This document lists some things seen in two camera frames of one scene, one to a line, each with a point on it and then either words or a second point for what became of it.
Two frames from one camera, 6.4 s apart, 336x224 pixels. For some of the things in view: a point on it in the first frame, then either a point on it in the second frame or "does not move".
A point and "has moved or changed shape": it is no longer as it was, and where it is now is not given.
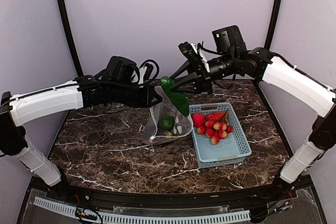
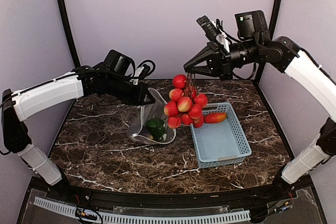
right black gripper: (199, 75) -> (219, 59)
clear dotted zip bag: (184, 125) has moved or changed shape
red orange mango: (217, 115) does not move
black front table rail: (139, 199) does not move
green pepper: (167, 123) -> (155, 125)
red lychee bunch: (215, 129) -> (186, 104)
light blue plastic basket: (232, 149) does not move
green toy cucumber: (178, 100) -> (157, 132)
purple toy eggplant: (167, 133) -> (146, 132)
